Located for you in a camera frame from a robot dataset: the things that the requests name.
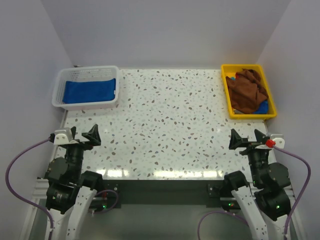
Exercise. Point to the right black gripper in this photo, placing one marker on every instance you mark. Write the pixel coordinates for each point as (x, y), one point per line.
(236, 140)

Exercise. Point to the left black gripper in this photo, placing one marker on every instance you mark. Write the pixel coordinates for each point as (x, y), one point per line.
(92, 135)

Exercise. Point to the brown towel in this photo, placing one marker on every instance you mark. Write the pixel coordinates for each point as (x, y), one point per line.
(246, 91)

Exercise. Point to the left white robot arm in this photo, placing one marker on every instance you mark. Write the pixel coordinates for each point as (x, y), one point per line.
(71, 190)

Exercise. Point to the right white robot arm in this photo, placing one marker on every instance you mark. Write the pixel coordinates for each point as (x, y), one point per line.
(264, 202)

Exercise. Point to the crumpled blue towel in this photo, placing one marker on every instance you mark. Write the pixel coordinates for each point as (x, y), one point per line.
(263, 108)

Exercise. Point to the folded blue towel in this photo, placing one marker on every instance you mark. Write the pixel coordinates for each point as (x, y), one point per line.
(89, 92)

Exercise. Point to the white plastic laundry basket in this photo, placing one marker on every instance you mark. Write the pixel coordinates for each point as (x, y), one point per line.
(87, 74)

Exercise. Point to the red and blue cloth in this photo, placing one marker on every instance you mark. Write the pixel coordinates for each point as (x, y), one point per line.
(233, 77)

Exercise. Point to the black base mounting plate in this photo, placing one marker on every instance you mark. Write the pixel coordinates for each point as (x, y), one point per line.
(166, 192)

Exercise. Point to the yellow plastic bin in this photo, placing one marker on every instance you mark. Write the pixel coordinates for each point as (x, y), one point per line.
(228, 70)

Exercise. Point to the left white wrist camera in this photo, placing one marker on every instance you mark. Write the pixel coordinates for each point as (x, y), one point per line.
(62, 136)

